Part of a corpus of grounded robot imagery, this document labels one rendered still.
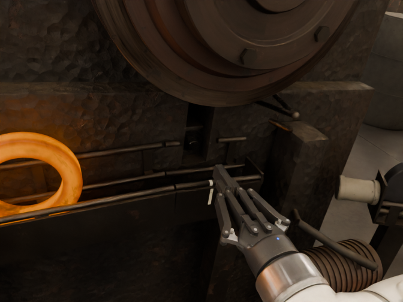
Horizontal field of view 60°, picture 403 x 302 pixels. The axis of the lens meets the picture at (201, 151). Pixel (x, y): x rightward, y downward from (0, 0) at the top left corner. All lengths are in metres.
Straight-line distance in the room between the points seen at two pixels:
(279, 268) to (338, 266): 0.41
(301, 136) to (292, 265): 0.35
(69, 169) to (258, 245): 0.34
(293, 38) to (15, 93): 0.45
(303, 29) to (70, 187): 0.46
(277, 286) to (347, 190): 0.44
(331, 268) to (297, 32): 0.56
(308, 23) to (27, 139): 0.46
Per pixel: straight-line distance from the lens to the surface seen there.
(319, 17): 0.57
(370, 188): 0.90
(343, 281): 0.91
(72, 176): 0.65
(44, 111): 0.67
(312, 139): 0.79
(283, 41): 0.54
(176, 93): 0.58
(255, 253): 0.54
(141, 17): 0.52
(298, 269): 0.51
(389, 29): 3.27
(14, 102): 0.66
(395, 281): 0.57
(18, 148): 0.62
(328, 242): 0.88
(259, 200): 0.63
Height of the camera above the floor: 1.11
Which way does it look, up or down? 29 degrees down
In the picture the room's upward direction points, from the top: 9 degrees clockwise
